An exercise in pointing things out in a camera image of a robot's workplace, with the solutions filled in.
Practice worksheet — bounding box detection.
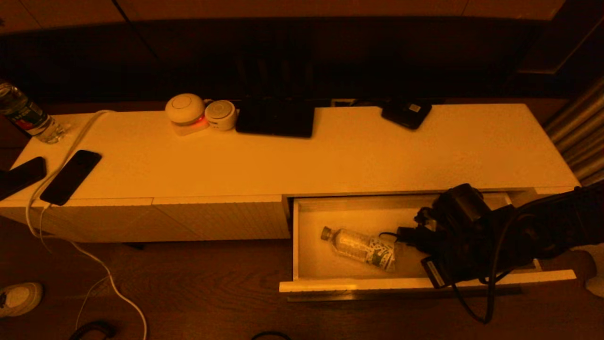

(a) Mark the small white round speaker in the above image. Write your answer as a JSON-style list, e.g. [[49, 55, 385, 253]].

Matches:
[[204, 99, 237, 131]]

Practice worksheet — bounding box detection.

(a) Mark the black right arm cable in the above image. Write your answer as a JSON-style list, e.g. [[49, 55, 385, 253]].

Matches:
[[451, 198, 581, 324]]

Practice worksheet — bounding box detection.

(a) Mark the clear bottle with grey cap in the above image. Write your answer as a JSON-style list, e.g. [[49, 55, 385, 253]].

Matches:
[[320, 226, 398, 273]]

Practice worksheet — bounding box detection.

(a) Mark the flat black set-top box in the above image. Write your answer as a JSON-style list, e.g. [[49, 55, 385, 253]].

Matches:
[[235, 96, 315, 138]]

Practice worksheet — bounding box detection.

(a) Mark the labelled plastic water bottle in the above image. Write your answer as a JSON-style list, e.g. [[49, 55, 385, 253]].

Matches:
[[0, 79, 67, 144]]

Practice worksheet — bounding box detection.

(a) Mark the coiled black cable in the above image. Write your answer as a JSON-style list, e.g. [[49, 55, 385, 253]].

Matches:
[[69, 320, 117, 340]]

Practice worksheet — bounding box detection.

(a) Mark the black umbrella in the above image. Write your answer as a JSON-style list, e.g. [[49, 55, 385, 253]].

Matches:
[[379, 226, 453, 265]]

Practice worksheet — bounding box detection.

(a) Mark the white ribbed cabinet door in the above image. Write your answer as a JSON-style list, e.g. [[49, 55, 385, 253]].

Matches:
[[152, 194, 291, 239], [0, 197, 203, 243]]

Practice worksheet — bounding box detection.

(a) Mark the small black adapter box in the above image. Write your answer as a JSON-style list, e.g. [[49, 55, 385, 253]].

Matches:
[[380, 98, 432, 130]]

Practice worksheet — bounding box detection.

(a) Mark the thin white cable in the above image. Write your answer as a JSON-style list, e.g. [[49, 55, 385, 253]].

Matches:
[[40, 205, 113, 332]]

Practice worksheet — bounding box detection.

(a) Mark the thick white charging cable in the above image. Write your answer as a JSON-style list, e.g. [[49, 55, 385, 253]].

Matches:
[[25, 109, 149, 340]]

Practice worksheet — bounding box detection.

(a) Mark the long white low cabinet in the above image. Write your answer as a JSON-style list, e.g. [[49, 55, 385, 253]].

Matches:
[[0, 103, 582, 244]]

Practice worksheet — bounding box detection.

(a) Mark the white sneaker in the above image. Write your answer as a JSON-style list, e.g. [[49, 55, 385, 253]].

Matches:
[[0, 281, 43, 318]]

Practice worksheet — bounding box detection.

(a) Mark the pale pleated curtain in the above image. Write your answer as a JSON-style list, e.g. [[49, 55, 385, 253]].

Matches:
[[543, 76, 604, 298]]

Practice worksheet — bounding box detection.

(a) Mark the large white round device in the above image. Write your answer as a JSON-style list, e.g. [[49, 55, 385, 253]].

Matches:
[[165, 93, 210, 136]]

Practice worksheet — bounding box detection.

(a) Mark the black smartphone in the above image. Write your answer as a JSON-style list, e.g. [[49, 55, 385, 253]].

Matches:
[[0, 156, 48, 201], [40, 149, 103, 205]]

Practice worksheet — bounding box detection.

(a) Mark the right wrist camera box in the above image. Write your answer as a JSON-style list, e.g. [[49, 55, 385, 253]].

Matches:
[[420, 255, 448, 289]]

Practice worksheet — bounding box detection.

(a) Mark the black base cable with plug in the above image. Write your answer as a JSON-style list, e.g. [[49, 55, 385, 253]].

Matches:
[[250, 330, 294, 340]]

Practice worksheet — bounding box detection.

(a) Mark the thin black wall cable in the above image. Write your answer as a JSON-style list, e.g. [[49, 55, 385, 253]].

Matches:
[[110, 0, 162, 63]]

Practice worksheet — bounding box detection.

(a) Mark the white ribbed drawer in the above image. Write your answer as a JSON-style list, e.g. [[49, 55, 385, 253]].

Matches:
[[279, 191, 578, 294]]

